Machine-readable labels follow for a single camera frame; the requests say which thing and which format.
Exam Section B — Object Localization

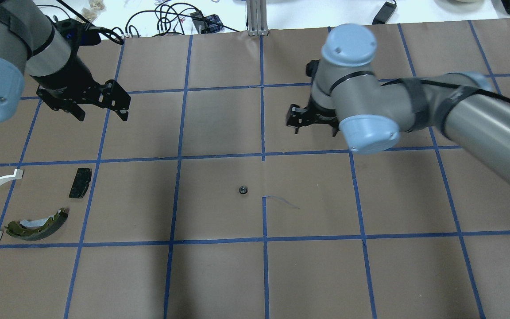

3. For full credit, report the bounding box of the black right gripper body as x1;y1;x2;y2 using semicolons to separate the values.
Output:
304;96;339;129

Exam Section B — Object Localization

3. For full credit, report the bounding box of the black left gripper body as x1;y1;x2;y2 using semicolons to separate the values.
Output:
28;53;99;111

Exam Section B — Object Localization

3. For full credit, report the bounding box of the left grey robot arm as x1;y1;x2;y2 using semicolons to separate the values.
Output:
0;0;131;123

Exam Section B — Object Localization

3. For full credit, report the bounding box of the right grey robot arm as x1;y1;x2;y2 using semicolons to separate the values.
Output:
286;23;510;184

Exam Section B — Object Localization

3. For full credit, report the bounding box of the black brake pad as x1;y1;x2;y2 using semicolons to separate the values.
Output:
69;167;93;198

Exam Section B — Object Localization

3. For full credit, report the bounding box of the black power adapter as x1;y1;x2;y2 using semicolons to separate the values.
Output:
371;0;397;25

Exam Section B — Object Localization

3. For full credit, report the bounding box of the green brake shoe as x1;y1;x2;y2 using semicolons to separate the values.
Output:
4;207;69;241

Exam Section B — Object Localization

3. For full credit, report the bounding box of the aluminium frame post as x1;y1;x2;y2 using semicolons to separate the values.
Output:
245;0;269;36

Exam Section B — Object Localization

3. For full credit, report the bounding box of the black cable bundle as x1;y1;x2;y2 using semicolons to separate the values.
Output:
125;2;240;36

